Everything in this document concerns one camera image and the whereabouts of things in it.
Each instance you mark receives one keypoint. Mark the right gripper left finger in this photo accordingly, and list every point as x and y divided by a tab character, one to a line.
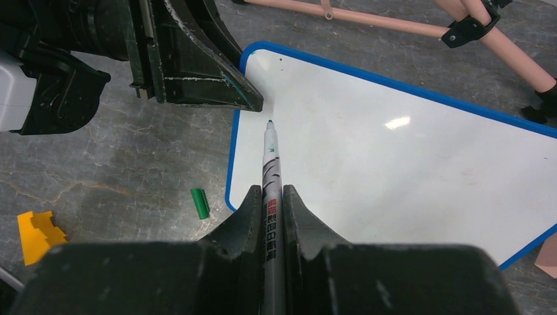
230	271

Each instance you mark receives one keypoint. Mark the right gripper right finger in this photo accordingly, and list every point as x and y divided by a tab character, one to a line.
308	241

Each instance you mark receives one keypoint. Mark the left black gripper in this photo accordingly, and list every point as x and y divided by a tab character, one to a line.
194	59

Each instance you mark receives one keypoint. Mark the green whiteboard marker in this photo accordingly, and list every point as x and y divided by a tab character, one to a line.
274	279

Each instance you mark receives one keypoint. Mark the green marker cap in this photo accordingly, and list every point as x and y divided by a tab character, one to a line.
200	202

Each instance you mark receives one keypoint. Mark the blue framed whiteboard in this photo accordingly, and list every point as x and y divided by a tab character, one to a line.
381	161

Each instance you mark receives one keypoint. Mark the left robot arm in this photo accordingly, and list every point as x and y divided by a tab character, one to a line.
37	100

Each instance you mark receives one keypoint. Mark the blue whiteboard marker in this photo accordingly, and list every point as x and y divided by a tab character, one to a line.
10	280

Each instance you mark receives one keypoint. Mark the yellow plastic wedge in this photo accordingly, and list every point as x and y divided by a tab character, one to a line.
38	234

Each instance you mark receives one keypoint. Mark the pink perforated board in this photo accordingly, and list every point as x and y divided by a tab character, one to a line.
546	258

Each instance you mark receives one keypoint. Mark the pink folding tripod stand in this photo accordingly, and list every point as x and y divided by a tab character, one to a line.
472	21

